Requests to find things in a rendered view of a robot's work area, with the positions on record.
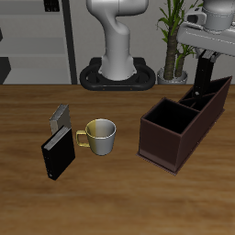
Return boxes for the grey shelf unit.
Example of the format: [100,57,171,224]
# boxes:
[0,0,78,85]

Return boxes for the thick black book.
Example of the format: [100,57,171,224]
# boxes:
[40,125,76,182]

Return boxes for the thin black book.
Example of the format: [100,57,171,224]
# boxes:
[193,56,217,98]

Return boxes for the flat black base plate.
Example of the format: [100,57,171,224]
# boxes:
[79,56,157,92]

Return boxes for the green pot plant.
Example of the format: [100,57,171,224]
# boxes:
[156,0,205,86]

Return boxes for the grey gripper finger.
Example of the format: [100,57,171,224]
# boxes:
[210,51,221,62]
[199,49,211,62]

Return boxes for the dark brown desk caddy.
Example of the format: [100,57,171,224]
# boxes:
[136,75,233,176]

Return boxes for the black items on shelf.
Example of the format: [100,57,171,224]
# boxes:
[43,0,61,13]

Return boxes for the grey book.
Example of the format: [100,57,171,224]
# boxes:
[49,103,73,136]

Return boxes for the white and yellow mug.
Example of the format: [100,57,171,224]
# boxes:
[74,117,118,157]

